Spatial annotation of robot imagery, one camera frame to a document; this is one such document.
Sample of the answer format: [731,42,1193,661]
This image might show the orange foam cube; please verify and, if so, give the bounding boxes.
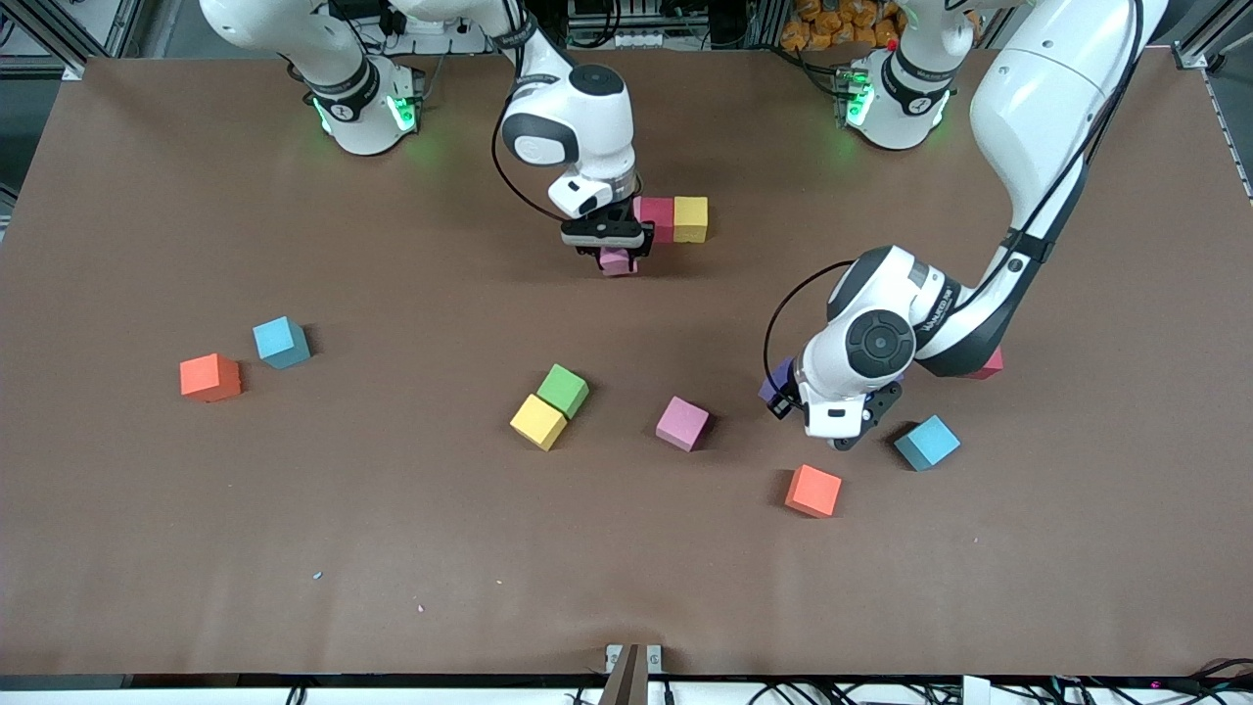
[784,464,843,519]
[179,352,243,403]

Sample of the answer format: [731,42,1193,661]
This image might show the green foam cube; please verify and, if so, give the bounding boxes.
[536,363,590,420]

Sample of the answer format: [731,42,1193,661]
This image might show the blue foam cube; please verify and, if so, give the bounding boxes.
[894,414,962,473]
[253,315,312,371]

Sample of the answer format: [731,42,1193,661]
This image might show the black equipment rack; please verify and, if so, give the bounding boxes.
[563,0,774,52]

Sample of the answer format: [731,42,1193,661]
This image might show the white power strip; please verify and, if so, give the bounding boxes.
[377,0,490,55]

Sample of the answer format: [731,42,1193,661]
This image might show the orange snack bags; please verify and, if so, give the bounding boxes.
[780,0,906,52]

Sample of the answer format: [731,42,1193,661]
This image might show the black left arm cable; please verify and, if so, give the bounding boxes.
[764,0,1146,388]

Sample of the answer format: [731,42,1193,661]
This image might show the metal table edge bracket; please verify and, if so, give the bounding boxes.
[605,643,664,675]

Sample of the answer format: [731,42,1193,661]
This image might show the brown mounting post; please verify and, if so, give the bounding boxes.
[599,643,649,705]

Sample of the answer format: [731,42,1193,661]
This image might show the aluminium table side rail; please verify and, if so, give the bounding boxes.
[1202,69,1253,207]

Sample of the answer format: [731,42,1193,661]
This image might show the aluminium frame profile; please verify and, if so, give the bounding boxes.
[1170,0,1253,74]
[0,0,148,81]

